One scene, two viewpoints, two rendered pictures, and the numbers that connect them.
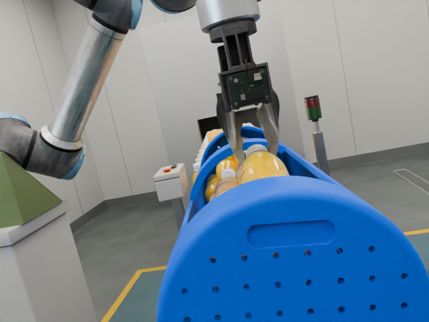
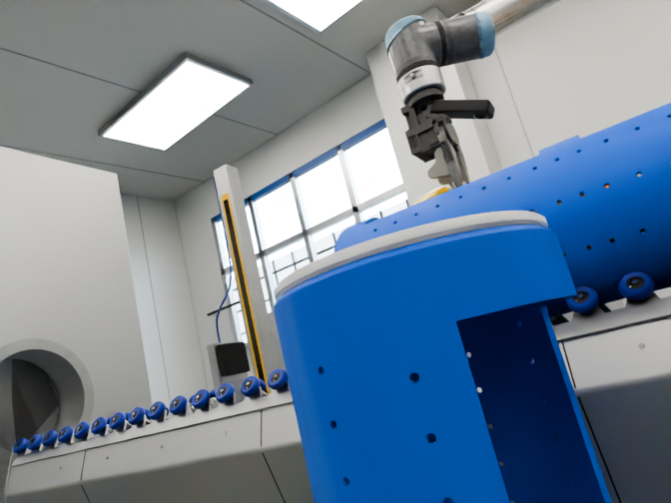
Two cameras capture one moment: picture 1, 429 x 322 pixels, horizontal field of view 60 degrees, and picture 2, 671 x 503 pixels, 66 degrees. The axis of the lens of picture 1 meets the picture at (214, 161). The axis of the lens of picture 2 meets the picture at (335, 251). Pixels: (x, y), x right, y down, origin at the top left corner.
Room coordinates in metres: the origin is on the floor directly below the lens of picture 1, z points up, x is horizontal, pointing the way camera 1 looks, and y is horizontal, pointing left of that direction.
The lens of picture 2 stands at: (0.76, -1.04, 0.94)
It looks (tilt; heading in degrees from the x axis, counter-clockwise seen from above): 13 degrees up; 115
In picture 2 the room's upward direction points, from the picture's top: 14 degrees counter-clockwise
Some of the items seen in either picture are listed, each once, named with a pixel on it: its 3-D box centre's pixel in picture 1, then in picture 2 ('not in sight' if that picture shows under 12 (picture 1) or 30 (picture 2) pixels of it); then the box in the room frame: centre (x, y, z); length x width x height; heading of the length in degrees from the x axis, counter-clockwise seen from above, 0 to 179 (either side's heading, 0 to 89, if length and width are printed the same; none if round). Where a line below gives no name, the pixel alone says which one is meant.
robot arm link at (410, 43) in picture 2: not in sight; (412, 52); (0.58, -0.07, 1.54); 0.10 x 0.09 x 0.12; 29
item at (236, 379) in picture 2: not in sight; (232, 373); (-0.08, -0.02, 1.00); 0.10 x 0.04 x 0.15; 87
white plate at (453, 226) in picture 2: not in sight; (407, 265); (0.60, -0.54, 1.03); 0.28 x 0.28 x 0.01
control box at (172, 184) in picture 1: (172, 181); not in sight; (1.48, 0.19, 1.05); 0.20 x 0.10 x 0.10; 177
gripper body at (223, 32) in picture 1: (240, 68); (430, 127); (0.57, -0.07, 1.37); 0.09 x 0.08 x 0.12; 177
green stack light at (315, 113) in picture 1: (313, 113); not in sight; (1.62, -0.47, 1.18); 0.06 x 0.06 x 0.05
